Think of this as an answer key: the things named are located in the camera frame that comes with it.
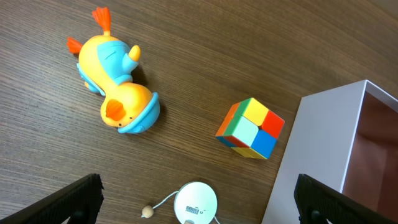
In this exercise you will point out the colourful two-by-two puzzle cube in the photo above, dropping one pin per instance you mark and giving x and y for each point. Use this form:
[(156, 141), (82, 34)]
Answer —
[(250, 129)]

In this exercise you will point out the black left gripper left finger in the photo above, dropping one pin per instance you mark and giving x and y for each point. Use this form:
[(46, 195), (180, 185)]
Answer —
[(79, 202)]

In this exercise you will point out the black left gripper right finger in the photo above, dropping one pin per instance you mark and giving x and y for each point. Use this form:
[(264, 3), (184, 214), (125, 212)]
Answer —
[(319, 204)]

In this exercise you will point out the yellow blue duck toy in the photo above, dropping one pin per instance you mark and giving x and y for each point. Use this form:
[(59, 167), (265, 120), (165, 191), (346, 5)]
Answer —
[(105, 63)]

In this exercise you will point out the white wooden rattle drum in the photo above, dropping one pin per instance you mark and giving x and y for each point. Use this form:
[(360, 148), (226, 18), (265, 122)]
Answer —
[(194, 203)]

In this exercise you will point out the white cardboard box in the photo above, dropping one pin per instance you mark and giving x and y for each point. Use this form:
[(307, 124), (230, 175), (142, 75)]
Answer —
[(346, 138)]

